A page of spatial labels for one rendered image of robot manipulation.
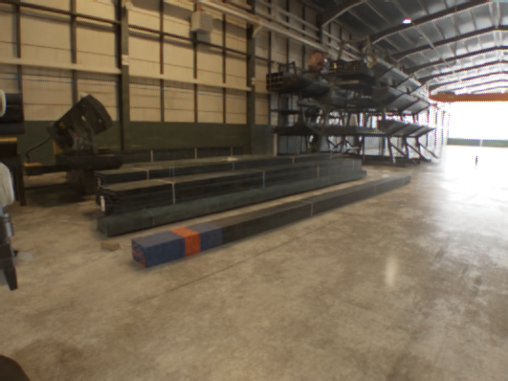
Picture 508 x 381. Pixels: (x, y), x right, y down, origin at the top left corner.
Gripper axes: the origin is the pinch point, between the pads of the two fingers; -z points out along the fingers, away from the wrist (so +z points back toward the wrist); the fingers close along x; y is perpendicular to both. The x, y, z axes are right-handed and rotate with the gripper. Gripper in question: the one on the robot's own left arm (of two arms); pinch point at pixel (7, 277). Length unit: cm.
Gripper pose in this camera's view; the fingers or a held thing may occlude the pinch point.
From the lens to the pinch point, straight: 104.6
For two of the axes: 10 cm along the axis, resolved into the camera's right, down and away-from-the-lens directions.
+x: 8.1, -1.0, -5.7
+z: -1.6, -9.8, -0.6
